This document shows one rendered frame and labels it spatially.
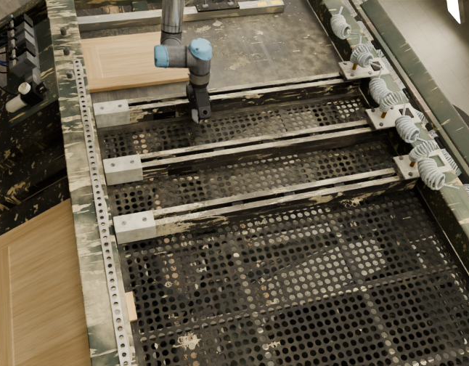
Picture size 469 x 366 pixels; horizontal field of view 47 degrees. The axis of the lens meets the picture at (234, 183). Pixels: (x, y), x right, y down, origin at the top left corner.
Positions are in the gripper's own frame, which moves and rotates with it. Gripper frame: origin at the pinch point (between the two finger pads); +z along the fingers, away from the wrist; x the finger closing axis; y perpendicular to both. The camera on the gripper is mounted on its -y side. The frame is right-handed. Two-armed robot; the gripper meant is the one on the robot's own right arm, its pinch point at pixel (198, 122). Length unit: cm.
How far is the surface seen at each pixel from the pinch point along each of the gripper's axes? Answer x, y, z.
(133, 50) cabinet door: 17.1, 46.3, 0.7
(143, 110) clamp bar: 19.9, 6.1, -4.2
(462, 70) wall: -444, 301, 302
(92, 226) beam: 44, -40, -3
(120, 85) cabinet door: 25.7, 25.8, 0.4
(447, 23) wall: -465, 387, 293
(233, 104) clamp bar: -15.5, 6.0, -0.4
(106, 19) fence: 26, 66, -2
